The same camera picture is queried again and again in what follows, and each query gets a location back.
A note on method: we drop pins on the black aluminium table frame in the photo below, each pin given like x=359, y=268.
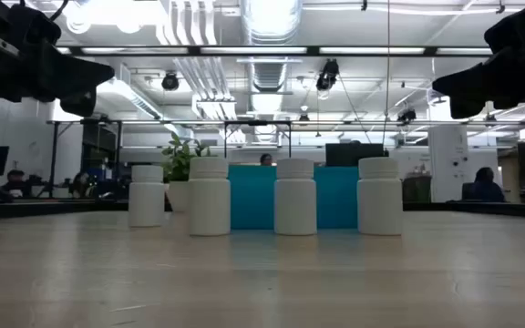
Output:
x=39, y=209

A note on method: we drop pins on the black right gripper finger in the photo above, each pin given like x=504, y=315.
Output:
x=495, y=79
x=462, y=108

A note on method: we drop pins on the silver ventilation duct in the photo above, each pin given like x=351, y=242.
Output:
x=271, y=18

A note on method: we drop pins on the white pillar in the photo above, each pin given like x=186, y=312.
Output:
x=448, y=161

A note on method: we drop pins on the white pill bottle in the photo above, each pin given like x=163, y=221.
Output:
x=295, y=205
x=209, y=205
x=146, y=200
x=379, y=205

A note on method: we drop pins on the black hanging camera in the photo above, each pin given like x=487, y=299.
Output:
x=406, y=115
x=169, y=82
x=327, y=75

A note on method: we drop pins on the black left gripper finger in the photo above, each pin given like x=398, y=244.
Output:
x=75, y=75
x=80, y=104

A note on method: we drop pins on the black computer monitor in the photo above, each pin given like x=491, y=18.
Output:
x=354, y=155

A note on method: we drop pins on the background metal frame rig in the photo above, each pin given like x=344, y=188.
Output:
x=258, y=122

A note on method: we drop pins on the green potted plant white pot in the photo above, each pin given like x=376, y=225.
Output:
x=178, y=159

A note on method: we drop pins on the black overhead frame rail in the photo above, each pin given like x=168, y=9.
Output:
x=312, y=50

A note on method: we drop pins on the person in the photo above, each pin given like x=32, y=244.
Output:
x=80, y=184
x=486, y=187
x=266, y=159
x=15, y=180

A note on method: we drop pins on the blue plastic basket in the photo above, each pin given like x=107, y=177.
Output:
x=253, y=196

